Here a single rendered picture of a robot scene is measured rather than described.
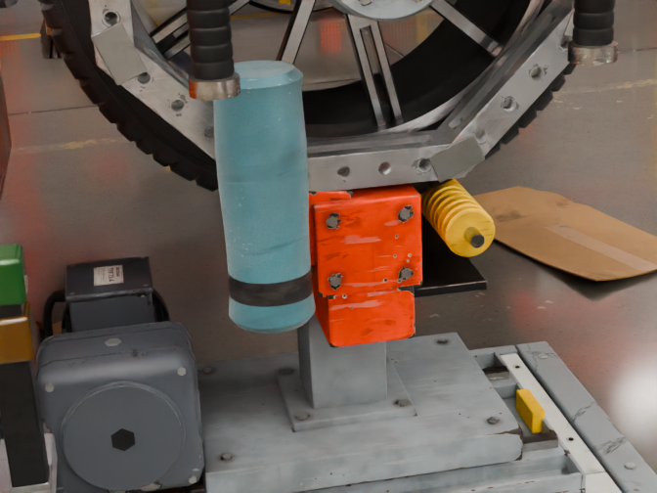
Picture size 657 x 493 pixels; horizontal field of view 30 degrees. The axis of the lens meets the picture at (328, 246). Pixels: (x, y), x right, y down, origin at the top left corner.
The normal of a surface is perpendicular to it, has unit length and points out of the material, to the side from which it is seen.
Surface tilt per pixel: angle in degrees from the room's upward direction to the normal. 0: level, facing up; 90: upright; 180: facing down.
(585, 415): 0
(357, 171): 90
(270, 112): 88
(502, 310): 0
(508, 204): 12
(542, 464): 90
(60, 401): 90
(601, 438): 0
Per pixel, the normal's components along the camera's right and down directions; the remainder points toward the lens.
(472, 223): 0.18, 0.35
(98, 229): -0.04, -0.93
